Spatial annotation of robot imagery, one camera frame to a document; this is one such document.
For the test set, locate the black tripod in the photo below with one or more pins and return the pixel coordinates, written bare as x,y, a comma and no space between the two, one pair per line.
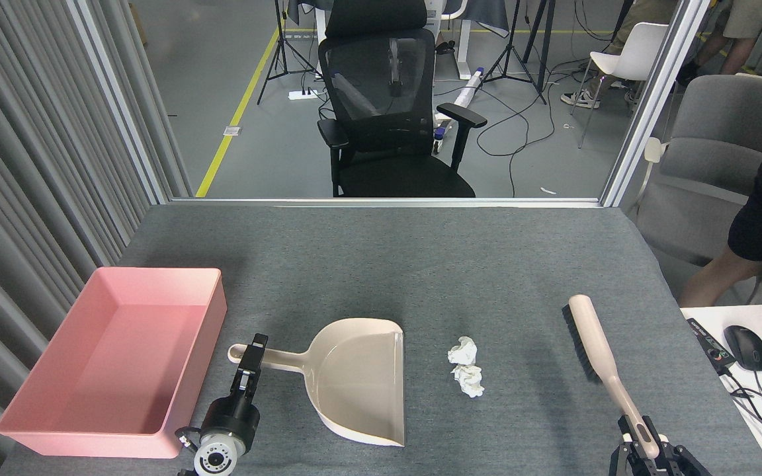
282,39
545,46

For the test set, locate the floor socket plate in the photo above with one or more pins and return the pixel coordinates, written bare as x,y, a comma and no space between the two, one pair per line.
232,131

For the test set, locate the black mesh office chair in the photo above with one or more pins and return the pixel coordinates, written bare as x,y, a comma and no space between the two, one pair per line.
381,86

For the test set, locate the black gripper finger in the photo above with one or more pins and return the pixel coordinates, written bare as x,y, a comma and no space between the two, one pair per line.
626,459
685,463

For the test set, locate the standing person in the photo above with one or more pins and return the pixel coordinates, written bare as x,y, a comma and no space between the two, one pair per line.
748,16

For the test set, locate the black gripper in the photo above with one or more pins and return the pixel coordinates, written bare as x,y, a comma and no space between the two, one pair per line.
232,416

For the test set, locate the white power strip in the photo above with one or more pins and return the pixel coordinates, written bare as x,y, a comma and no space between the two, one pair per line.
303,94

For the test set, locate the grey upholstered chair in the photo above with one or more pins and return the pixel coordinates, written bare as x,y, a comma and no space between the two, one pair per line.
712,165

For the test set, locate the silver frame rail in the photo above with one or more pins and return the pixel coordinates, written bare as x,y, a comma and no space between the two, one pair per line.
387,202

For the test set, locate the pink plastic bin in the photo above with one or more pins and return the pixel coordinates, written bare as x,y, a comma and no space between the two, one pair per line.
123,344

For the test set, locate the white paper ball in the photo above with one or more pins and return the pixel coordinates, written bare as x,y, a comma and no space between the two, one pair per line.
469,381
463,350

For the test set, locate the white plastic chair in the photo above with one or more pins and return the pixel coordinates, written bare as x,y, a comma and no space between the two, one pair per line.
639,46

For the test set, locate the beige brush with black bristles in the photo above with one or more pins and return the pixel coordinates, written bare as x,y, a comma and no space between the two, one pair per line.
592,337

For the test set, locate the white and purple tube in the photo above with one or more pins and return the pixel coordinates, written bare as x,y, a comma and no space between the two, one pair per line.
470,86

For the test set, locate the person's right forearm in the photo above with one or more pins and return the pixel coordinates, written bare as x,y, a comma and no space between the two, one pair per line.
718,277

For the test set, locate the black computer mouse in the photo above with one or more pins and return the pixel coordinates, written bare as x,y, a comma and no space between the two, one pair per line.
746,347

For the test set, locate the silver frame post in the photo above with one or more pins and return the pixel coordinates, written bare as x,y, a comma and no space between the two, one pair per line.
655,99
123,99

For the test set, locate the black audio interface box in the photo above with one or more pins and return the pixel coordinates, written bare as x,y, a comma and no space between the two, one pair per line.
708,345

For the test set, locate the seated person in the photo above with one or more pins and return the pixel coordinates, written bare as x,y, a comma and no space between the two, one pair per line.
652,10

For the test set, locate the beige plastic dustpan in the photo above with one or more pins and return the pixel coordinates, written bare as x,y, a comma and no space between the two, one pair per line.
361,377

